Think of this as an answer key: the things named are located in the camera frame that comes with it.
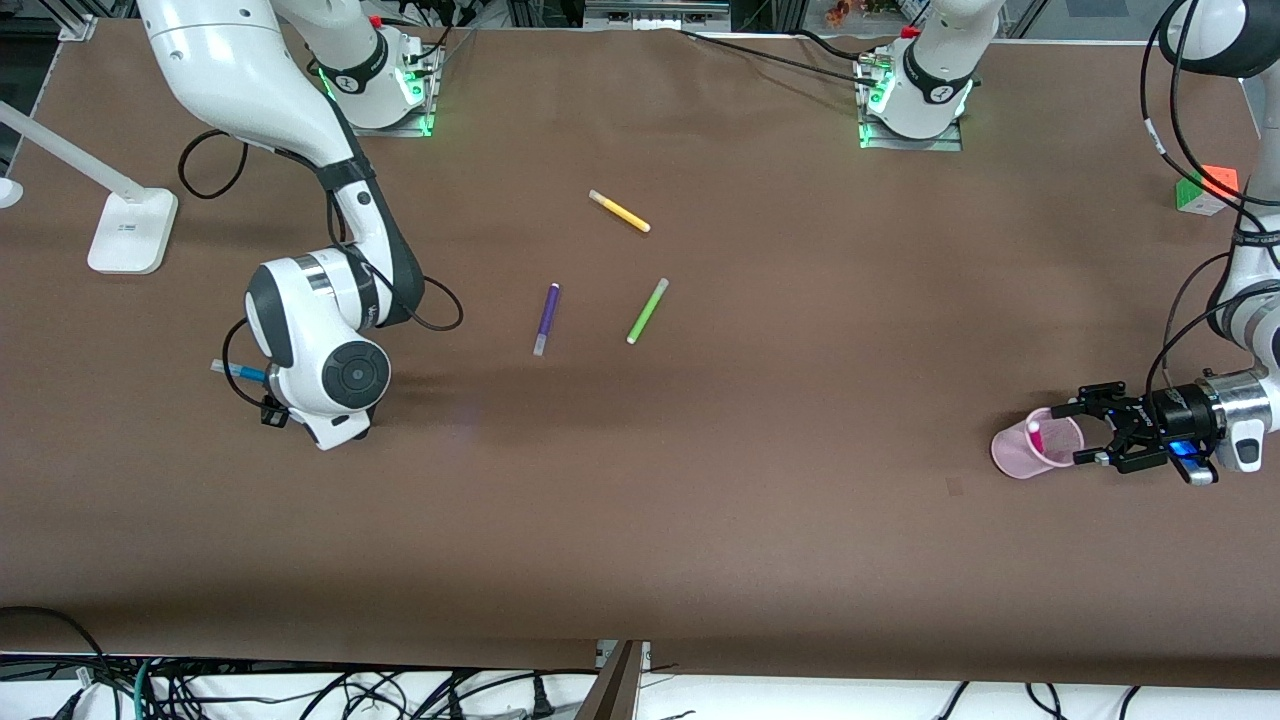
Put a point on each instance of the yellow highlighter marker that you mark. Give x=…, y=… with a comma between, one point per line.
x=620, y=212

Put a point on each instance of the white round object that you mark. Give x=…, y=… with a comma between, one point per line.
x=8, y=193

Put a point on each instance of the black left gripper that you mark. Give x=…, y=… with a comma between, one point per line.
x=1169, y=413

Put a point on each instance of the brown wooden post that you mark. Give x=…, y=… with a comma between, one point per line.
x=610, y=690

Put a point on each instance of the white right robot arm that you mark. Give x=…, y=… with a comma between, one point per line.
x=230, y=70

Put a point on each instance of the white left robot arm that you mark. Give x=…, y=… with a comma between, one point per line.
x=1255, y=300

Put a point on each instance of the purple marker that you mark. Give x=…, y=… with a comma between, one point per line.
x=547, y=315

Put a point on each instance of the pink translucent plastic cup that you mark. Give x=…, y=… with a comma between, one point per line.
x=1015, y=455

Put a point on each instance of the white desk lamp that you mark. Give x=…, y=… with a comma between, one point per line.
x=130, y=230

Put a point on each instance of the green highlighter marker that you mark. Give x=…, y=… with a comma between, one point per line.
x=648, y=311

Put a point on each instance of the colourful puzzle cube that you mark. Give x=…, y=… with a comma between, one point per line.
x=1200, y=195

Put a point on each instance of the pink highlighter marker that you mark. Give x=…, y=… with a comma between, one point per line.
x=1035, y=438

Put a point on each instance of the blue marker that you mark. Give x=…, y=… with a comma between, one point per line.
x=240, y=372

